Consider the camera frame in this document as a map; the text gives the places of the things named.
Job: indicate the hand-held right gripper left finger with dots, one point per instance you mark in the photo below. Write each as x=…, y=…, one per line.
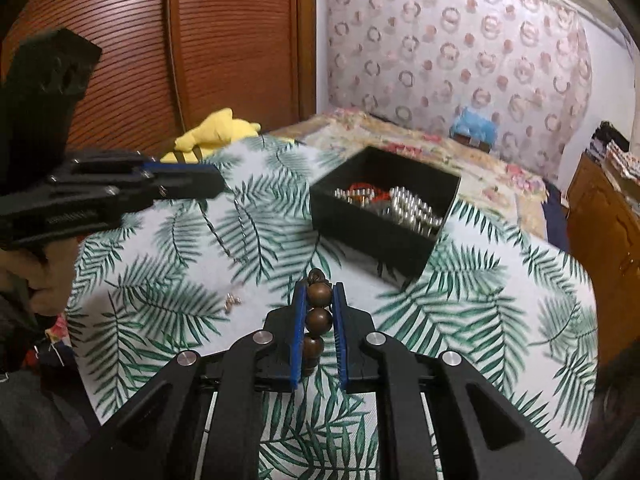
x=298, y=335

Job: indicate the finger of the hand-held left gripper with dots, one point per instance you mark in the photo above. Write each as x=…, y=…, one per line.
x=115, y=160
x=190, y=182

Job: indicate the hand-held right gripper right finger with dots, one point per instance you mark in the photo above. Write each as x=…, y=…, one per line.
x=340, y=335

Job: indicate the black jewelry box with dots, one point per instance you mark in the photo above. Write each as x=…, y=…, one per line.
x=380, y=240

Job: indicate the person's left hand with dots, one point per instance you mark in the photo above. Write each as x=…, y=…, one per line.
x=45, y=285

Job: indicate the yellow plush toy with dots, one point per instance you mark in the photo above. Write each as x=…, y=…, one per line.
x=215, y=130

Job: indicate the small silver earrings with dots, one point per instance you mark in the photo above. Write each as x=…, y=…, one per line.
x=232, y=301

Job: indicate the green leaf print tablecloth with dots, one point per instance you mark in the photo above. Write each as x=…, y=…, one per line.
x=450, y=320

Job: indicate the brown louvered wardrobe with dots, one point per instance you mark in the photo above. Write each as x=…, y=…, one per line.
x=225, y=50

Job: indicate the floral bedspread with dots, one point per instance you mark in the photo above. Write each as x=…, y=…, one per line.
x=500, y=180

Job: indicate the small brown box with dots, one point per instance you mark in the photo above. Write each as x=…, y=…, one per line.
x=470, y=142

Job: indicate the navy bed sheet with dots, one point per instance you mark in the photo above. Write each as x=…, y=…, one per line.
x=555, y=220

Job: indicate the blue plush toy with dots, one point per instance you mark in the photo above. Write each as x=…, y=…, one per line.
x=475, y=125

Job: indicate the wooden cabinet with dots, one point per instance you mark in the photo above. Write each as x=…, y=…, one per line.
x=610, y=240

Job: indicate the circle print curtain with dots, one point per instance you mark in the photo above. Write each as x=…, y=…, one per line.
x=450, y=60

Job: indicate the stack of folded clothes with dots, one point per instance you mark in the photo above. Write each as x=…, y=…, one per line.
x=620, y=155

